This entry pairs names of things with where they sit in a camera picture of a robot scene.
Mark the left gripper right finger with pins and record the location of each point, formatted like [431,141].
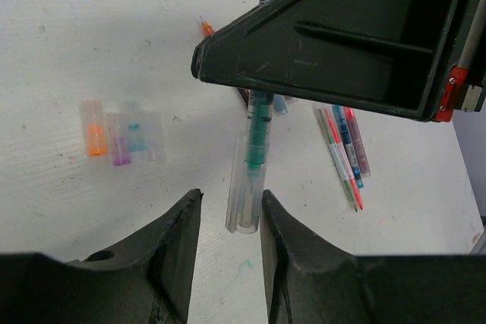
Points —
[309,280]

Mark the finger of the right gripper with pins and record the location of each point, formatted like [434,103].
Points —
[393,57]

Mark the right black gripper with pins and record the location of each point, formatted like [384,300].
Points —
[467,35]

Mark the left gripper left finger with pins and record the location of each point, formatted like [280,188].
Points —
[144,278]

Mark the blue gel pen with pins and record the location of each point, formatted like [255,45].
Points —
[339,115]

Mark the red highlighter pen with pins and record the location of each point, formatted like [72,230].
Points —
[357,200]

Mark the green thin pen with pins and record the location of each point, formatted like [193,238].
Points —
[333,148]

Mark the dark green pen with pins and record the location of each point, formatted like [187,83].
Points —
[259,119]

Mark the dark red pen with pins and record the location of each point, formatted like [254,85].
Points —
[357,142]

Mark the purple red pen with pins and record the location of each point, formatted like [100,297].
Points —
[290,100]

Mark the light blue pen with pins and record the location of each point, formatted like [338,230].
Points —
[280,106]

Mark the orange pen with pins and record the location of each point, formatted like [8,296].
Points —
[206,28]

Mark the purple tinted pen cap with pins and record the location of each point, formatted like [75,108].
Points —
[117,127]

